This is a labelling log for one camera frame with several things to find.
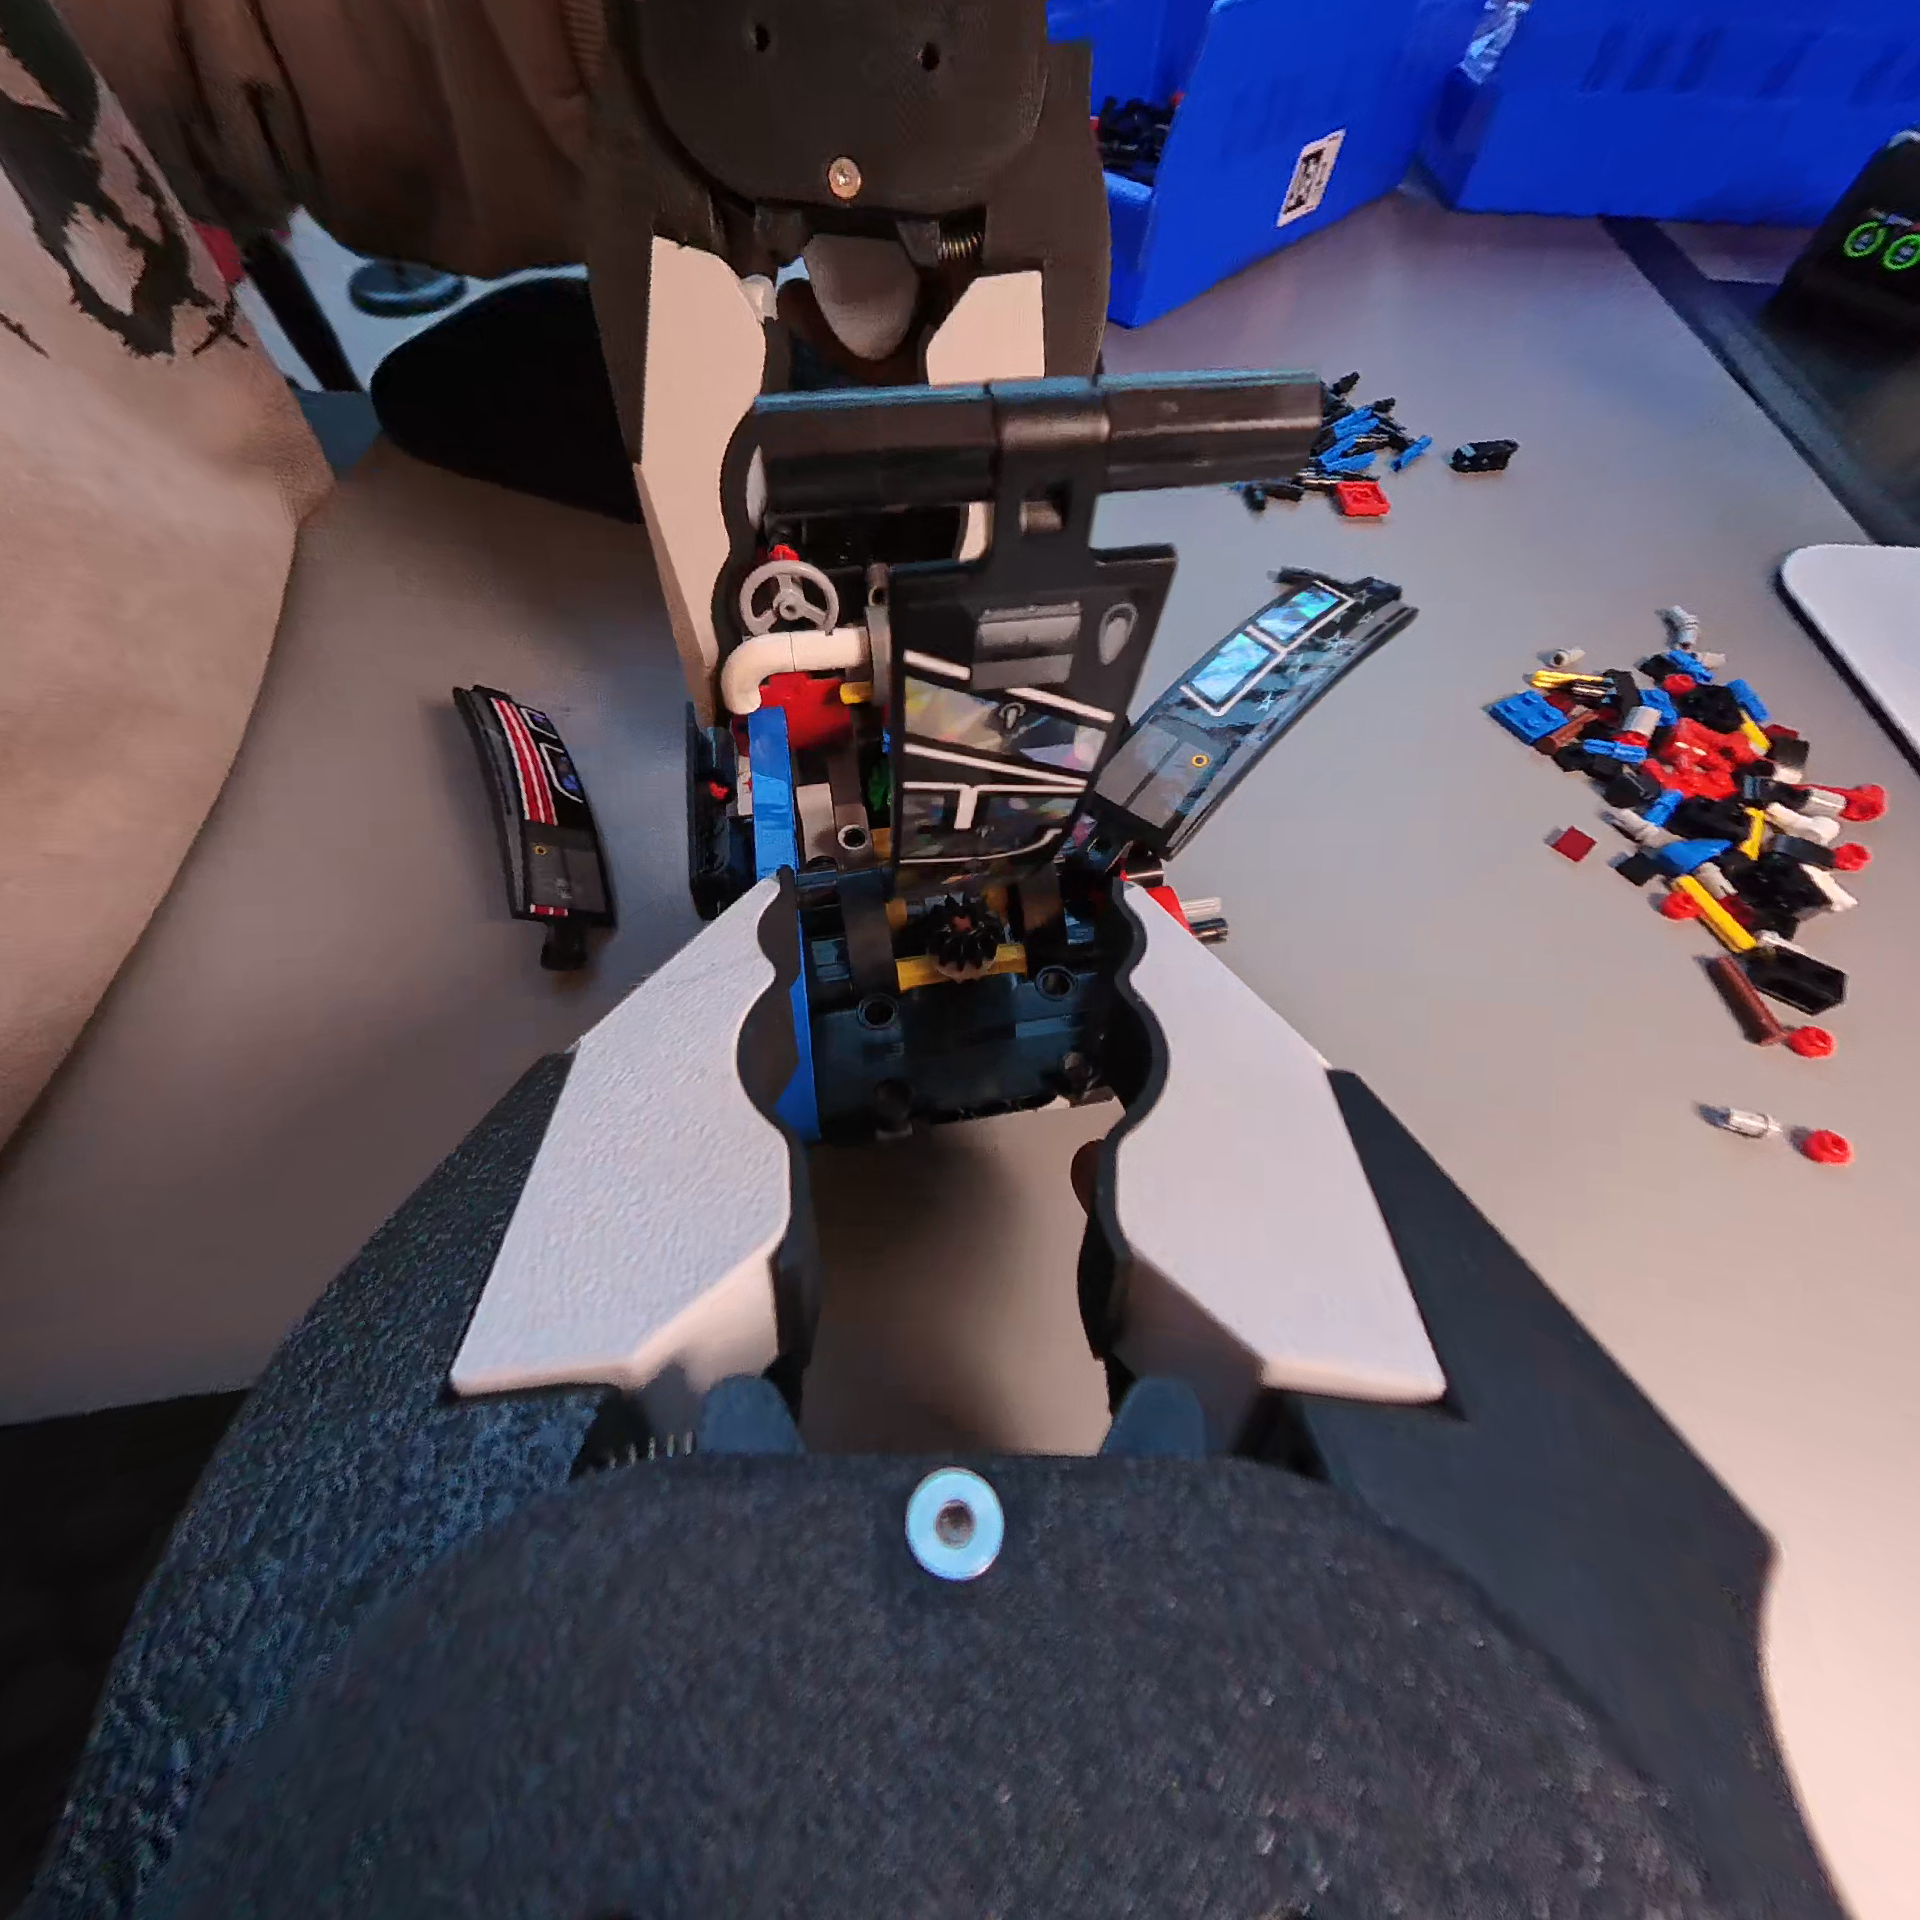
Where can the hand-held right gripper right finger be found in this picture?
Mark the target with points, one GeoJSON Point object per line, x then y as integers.
{"type": "Point", "coordinates": [1276, 1214]}

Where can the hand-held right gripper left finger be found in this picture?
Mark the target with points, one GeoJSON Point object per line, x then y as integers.
{"type": "Point", "coordinates": [630, 1200]}

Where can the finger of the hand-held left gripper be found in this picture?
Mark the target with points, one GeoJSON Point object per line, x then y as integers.
{"type": "Point", "coordinates": [1036, 329]}
{"type": "Point", "coordinates": [691, 390]}

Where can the lego race car model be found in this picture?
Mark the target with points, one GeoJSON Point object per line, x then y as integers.
{"type": "Point", "coordinates": [946, 1049]}

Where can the red striped curved lego panel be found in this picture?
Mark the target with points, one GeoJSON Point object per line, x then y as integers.
{"type": "Point", "coordinates": [534, 809]}

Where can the holographic window curved lego panel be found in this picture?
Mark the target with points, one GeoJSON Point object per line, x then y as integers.
{"type": "Point", "coordinates": [1230, 690]}

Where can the red square lego plate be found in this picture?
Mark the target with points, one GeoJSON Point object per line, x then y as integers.
{"type": "Point", "coordinates": [1364, 499]}

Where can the black lego connector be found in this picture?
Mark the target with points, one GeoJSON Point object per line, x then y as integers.
{"type": "Point", "coordinates": [1482, 456]}

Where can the small red lego tile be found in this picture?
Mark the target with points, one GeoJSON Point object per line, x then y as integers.
{"type": "Point", "coordinates": [1573, 845]}

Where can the red round lego stud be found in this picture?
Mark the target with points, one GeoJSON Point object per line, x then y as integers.
{"type": "Point", "coordinates": [1828, 1149]}

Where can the pile of mixed lego pieces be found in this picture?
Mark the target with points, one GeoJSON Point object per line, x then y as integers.
{"type": "Point", "coordinates": [1710, 781]}

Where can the blue storage bin with tag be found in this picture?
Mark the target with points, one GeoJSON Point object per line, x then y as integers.
{"type": "Point", "coordinates": [1202, 224]}

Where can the black floor stand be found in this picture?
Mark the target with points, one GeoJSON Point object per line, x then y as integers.
{"type": "Point", "coordinates": [406, 283]}

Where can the pile of blue black pins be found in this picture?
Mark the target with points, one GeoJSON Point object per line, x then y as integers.
{"type": "Point", "coordinates": [1349, 434]}

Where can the plain blue storage bin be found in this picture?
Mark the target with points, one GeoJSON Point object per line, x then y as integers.
{"type": "Point", "coordinates": [1652, 135]}

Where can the black charger with green lights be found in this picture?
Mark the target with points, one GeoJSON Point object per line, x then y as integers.
{"type": "Point", "coordinates": [1838, 283]}

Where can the white book stand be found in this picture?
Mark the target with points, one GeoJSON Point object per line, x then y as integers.
{"type": "Point", "coordinates": [1868, 615]}

